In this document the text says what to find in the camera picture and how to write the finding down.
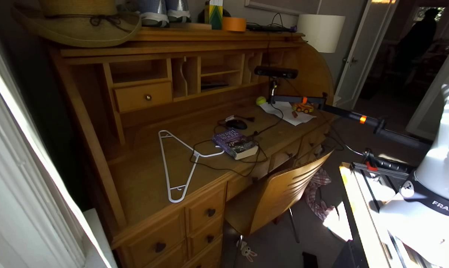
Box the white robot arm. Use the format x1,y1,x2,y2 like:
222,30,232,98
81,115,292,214
381,75,449,219

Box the white wire clothes hanger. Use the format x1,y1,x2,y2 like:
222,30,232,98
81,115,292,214
158,130,223,204

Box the tan straw hat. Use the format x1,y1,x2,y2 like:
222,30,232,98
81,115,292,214
12,0,142,48

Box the wooden roll-top desk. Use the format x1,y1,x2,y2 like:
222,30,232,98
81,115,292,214
49,28,333,268

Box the black cable on desk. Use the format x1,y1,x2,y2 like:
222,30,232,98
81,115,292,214
189,116,286,176

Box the green yellow bottle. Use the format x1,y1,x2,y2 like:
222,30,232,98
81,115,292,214
208,0,223,30

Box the wooden chair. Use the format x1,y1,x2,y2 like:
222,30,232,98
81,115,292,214
225,153,330,237

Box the white lamp shade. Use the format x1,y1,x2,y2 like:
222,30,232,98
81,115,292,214
298,13,345,54

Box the yellow green ball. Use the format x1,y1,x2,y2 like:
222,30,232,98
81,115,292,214
256,97,268,106

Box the orange tape roll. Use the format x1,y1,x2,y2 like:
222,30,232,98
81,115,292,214
222,16,247,33

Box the white door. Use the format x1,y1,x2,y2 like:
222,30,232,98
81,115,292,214
333,0,399,110

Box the white paper sheet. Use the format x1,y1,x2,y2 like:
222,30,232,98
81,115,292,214
260,101,314,127

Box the black computer mouse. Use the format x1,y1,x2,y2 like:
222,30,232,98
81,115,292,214
225,119,247,130

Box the purple paperback book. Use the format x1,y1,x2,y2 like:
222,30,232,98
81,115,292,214
213,130,259,161

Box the grey sneakers pair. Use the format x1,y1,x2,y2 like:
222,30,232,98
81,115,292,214
139,0,191,27

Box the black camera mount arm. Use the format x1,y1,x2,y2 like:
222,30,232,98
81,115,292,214
268,78,429,150

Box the orange toy on desk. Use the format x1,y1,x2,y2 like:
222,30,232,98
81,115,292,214
293,98,314,118

